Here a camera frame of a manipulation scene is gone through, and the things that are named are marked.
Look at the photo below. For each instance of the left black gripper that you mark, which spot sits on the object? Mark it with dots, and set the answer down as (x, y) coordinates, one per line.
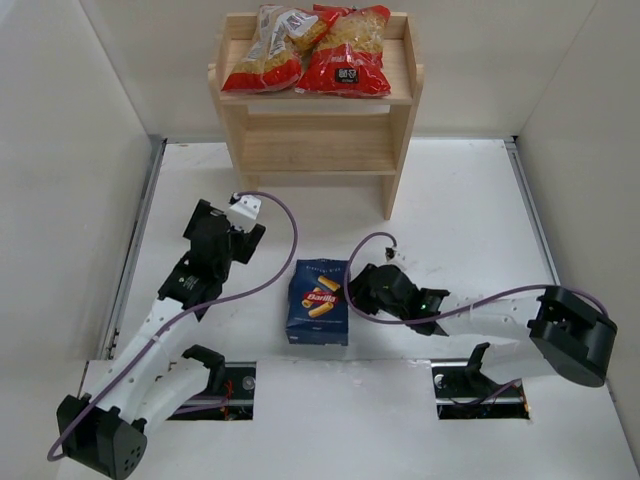
(220, 230)

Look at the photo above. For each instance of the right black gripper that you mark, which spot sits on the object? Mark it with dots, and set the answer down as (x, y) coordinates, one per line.
(367, 288)

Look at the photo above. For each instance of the blue Barilla pasta box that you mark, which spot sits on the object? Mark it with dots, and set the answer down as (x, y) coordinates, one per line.
(317, 313)

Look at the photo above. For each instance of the red pasta bag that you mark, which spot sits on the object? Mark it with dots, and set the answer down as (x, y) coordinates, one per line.
(348, 60)
(283, 36)

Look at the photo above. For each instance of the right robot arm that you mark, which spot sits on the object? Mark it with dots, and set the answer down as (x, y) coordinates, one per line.
(530, 331)

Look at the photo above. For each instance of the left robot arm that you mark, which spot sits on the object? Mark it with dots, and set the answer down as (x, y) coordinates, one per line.
(106, 429)

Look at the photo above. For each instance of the wooden two-tier shelf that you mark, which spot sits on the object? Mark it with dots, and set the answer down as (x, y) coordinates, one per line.
(286, 133)

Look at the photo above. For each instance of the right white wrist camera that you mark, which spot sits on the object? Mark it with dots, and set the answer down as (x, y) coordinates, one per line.
(393, 255)

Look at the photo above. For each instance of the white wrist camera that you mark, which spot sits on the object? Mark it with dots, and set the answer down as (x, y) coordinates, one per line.
(393, 255)
(243, 209)

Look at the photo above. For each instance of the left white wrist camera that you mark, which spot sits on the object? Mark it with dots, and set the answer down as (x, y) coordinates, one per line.
(243, 209)

